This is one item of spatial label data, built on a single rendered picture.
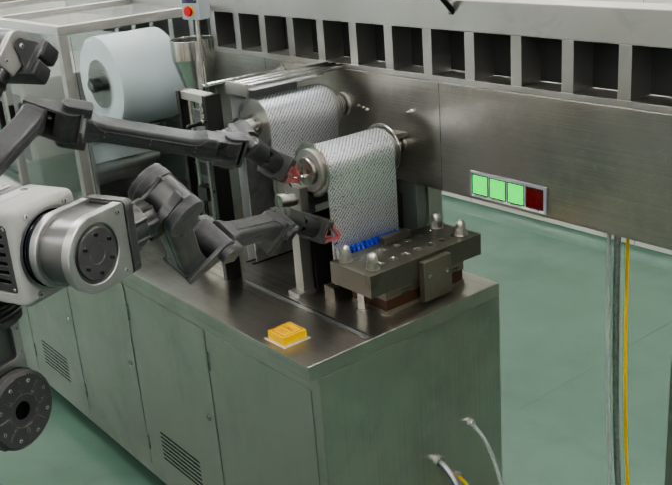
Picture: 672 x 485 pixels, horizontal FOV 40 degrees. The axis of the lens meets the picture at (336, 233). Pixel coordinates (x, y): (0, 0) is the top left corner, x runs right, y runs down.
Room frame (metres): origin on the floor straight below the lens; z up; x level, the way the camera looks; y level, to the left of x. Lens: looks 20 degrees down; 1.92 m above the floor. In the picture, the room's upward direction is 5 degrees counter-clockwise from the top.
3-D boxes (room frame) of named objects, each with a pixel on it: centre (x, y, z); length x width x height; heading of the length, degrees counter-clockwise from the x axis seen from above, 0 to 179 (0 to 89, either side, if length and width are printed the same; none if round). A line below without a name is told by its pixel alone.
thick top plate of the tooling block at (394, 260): (2.32, -0.18, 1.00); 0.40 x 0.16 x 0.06; 128
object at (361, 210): (2.39, -0.08, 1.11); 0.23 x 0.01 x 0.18; 128
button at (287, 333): (2.10, 0.14, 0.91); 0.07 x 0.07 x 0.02; 38
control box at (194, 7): (2.82, 0.36, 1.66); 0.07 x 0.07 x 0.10; 55
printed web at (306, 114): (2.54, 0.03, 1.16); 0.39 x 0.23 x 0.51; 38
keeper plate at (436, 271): (2.26, -0.25, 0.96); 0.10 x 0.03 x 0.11; 128
